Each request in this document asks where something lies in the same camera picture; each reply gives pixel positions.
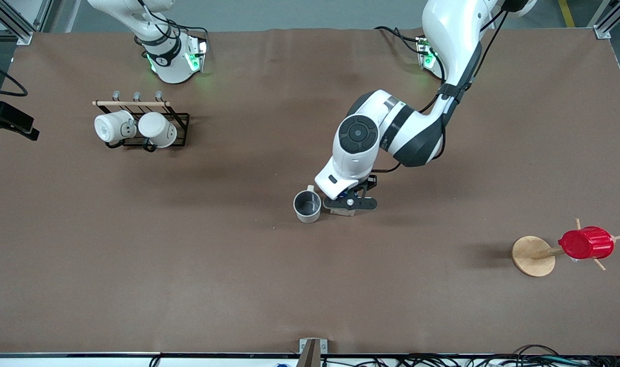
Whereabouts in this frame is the blue white milk carton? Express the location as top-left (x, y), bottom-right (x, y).
top-left (330, 190), bottom-right (357, 218)

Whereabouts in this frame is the white mug grey inside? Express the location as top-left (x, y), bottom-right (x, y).
top-left (293, 185), bottom-right (322, 223)

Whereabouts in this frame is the wooden cup tree stand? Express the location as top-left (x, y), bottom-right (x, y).
top-left (511, 218), bottom-right (620, 278)

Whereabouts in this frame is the red plastic cup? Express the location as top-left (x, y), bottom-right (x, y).
top-left (558, 226), bottom-right (616, 260)

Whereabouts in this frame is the white mug printed bottom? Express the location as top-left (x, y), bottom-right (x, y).
top-left (94, 110), bottom-right (137, 149)

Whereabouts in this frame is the white mug plain bottom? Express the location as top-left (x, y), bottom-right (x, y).
top-left (138, 112), bottom-right (178, 152)

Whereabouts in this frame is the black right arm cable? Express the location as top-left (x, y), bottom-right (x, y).
top-left (0, 59), bottom-right (29, 97)

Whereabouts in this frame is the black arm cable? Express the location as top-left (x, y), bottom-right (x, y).
top-left (373, 0), bottom-right (514, 174)
top-left (0, 59), bottom-right (29, 97)

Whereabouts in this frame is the aluminium frame profile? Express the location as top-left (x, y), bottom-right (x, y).
top-left (592, 0), bottom-right (620, 40)
top-left (0, 0), bottom-right (53, 46)

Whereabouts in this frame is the black wire mug rack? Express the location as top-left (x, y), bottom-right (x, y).
top-left (92, 91), bottom-right (191, 152)

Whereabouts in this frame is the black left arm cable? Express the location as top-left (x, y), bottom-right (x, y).
top-left (373, 0), bottom-right (514, 174)

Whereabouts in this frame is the black base power cable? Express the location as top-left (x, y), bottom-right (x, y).
top-left (374, 25), bottom-right (423, 55)

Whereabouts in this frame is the metal table edge bracket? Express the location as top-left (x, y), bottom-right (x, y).
top-left (299, 338), bottom-right (328, 367)

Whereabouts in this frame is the tangle of black cables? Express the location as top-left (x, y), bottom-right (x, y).
top-left (322, 344), bottom-right (620, 367)

